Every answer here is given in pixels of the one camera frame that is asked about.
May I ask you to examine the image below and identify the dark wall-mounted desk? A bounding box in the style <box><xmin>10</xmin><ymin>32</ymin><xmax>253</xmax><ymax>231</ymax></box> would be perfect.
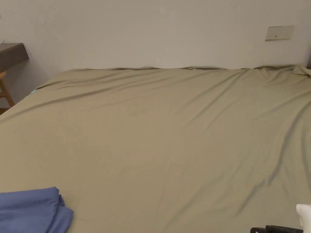
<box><xmin>0</xmin><ymin>42</ymin><xmax>29</xmax><ymax>72</ymax></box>

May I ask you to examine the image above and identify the wooden chair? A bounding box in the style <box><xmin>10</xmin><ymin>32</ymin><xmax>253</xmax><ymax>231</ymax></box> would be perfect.
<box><xmin>0</xmin><ymin>71</ymin><xmax>15</xmax><ymax>116</ymax></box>

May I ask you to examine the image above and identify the white wall switch panel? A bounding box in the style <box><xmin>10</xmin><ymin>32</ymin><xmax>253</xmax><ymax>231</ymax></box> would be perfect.
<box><xmin>265</xmin><ymin>25</ymin><xmax>295</xmax><ymax>41</ymax></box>

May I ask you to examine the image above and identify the bed with olive green sheet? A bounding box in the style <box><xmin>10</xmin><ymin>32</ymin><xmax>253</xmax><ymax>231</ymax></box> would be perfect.
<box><xmin>0</xmin><ymin>64</ymin><xmax>311</xmax><ymax>233</ymax></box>

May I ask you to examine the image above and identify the blue garment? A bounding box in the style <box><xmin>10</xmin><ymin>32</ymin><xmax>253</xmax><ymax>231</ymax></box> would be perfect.
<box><xmin>0</xmin><ymin>186</ymin><xmax>74</xmax><ymax>233</ymax></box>

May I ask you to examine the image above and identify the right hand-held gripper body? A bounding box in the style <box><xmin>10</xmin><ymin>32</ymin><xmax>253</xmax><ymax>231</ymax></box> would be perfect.
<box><xmin>265</xmin><ymin>203</ymin><xmax>311</xmax><ymax>233</ymax></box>

